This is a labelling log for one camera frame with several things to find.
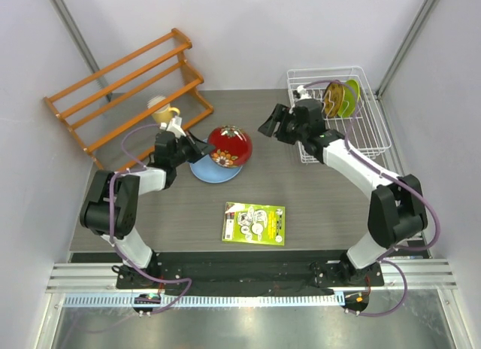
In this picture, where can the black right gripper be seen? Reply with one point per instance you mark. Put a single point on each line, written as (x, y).
(281, 114)

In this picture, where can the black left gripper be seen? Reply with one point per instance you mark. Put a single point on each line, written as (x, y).
(198, 149)

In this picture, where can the light blue plate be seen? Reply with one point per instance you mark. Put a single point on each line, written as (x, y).
(208, 171)

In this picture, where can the red patterned plate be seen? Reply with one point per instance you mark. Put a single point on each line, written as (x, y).
(233, 146)

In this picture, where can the brown yellow-rimmed plate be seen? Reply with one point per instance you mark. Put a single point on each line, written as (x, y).
(333, 98)

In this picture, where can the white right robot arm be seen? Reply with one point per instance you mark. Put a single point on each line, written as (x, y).
(336, 153)

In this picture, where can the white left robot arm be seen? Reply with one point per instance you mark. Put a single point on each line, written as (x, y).
(111, 204)

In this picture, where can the orange wooden shelf rack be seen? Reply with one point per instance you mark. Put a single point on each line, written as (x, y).
(192, 78)

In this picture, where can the yellow ceramic mug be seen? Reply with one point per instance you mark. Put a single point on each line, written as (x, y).
(165, 114)

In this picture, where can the white cup on shelf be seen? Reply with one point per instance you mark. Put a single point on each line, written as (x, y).
(155, 101)

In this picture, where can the lime green plate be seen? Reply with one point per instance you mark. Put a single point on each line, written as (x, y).
(351, 97)

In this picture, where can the green illustrated booklet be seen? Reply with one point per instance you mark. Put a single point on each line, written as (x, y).
(254, 224)

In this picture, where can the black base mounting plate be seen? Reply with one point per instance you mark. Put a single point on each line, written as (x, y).
(274, 273)

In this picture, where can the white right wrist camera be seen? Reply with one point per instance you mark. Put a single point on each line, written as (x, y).
(301, 93)

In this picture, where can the white wire dish rack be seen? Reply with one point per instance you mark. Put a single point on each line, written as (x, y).
(369, 134)

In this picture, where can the aluminium side rail right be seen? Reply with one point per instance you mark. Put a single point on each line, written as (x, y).
(412, 218)

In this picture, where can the aluminium frame post right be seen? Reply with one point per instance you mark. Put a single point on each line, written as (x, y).
(421, 18)

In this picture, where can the aluminium frame post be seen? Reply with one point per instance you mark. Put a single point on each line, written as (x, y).
(421, 18)
(73, 30)

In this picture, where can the aluminium frame post left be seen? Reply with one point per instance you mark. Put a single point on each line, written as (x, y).
(73, 30)

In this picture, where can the aluminium front rail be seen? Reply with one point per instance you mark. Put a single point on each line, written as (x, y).
(87, 285)

